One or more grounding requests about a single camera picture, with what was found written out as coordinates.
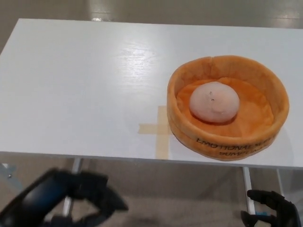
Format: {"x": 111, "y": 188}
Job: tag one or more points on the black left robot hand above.
{"x": 49, "y": 196}

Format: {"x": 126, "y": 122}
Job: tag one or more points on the pink round plush toy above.
{"x": 213, "y": 104}

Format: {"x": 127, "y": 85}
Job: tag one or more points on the beige tape cross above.
{"x": 161, "y": 132}

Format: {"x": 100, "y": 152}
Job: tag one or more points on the teal blue object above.
{"x": 260, "y": 210}

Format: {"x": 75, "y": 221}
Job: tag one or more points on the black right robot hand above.
{"x": 272, "y": 203}

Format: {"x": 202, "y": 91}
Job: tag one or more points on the white table leg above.
{"x": 248, "y": 186}
{"x": 281, "y": 182}
{"x": 72, "y": 179}

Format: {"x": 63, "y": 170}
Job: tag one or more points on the orange plush round basket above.
{"x": 227, "y": 132}

